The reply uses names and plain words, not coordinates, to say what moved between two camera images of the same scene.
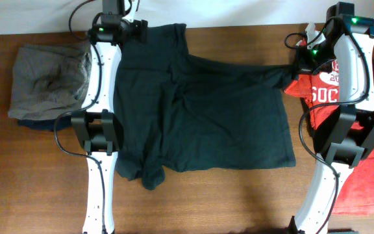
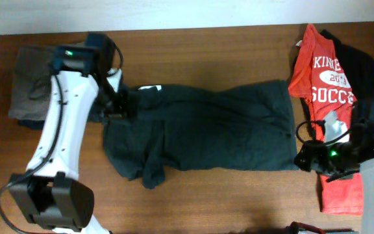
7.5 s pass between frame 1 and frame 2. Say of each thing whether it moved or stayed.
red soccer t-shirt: stayed
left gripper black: moved
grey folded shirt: stayed
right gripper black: moved
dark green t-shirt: moved
